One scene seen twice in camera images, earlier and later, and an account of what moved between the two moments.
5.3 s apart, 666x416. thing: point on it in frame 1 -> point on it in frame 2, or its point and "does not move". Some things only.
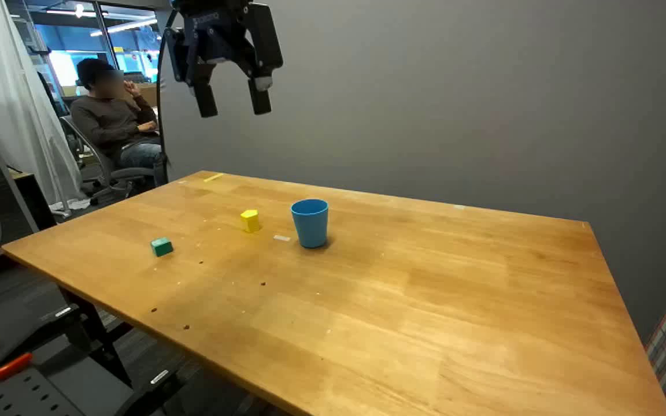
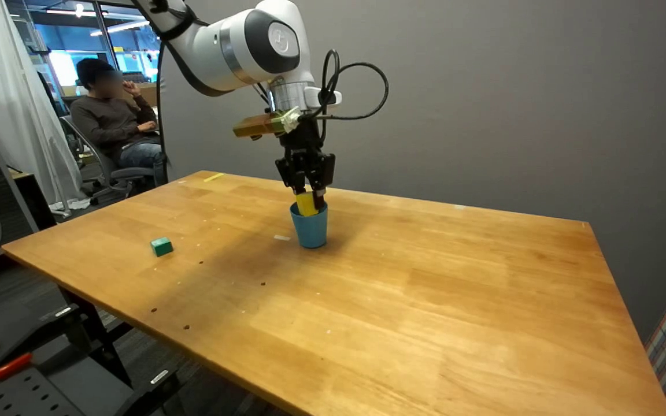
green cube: x=163 y=246 does not move
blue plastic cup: x=311 y=216 does not move
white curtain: x=5 y=96 does not move
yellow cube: x=250 y=217 -> x=305 y=203
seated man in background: x=117 y=115 does not move
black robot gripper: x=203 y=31 -> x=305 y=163
